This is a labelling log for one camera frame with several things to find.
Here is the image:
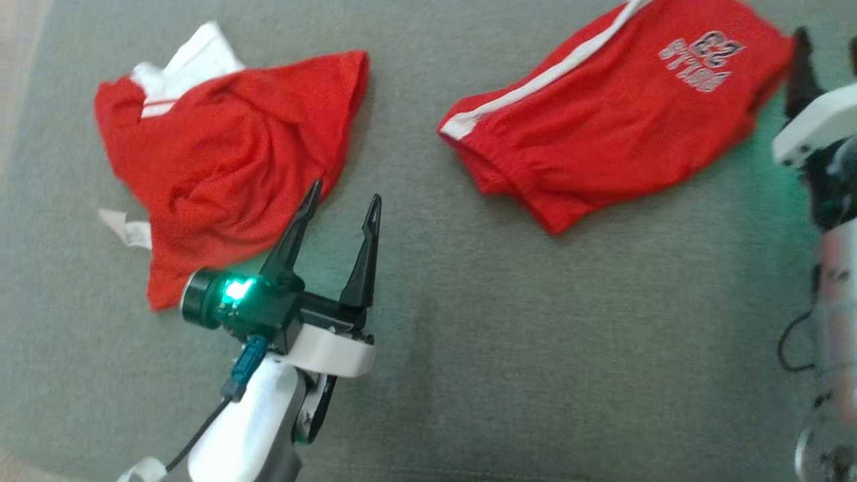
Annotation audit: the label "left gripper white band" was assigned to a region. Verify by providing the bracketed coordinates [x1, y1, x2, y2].
[258, 179, 383, 380]

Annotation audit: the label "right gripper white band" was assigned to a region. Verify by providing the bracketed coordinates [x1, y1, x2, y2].
[772, 27, 857, 169]

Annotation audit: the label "red shorts with white stripe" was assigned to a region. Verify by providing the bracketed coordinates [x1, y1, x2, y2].
[437, 0, 796, 235]

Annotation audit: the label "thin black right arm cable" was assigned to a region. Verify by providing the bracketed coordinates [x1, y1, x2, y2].
[777, 264, 823, 373]

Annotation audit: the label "red jersey with white sleeves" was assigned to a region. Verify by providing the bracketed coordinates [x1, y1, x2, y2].
[94, 21, 370, 312]

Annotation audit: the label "black cable with blue connector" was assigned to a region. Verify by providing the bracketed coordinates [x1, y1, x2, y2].
[164, 335, 269, 473]

